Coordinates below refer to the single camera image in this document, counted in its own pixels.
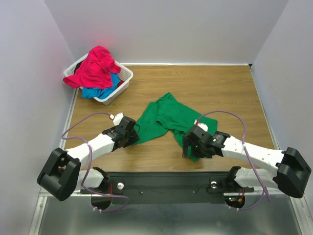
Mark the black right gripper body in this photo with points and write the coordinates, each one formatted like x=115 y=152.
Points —
x=187 y=146

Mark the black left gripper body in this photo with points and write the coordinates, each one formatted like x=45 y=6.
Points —
x=131 y=138

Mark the green t shirt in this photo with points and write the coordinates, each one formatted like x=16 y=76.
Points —
x=164 y=115

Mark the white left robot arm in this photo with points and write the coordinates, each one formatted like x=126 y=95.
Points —
x=66 y=171

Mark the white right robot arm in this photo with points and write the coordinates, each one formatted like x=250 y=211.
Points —
x=286 y=170

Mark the blue t shirt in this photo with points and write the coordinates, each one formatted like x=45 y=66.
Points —
x=102 y=93

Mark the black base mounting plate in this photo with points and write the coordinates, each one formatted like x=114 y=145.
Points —
x=174 y=187

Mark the red t shirt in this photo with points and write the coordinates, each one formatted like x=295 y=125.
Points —
x=94 y=71

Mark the aluminium frame rail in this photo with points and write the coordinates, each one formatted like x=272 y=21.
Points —
x=52 y=217

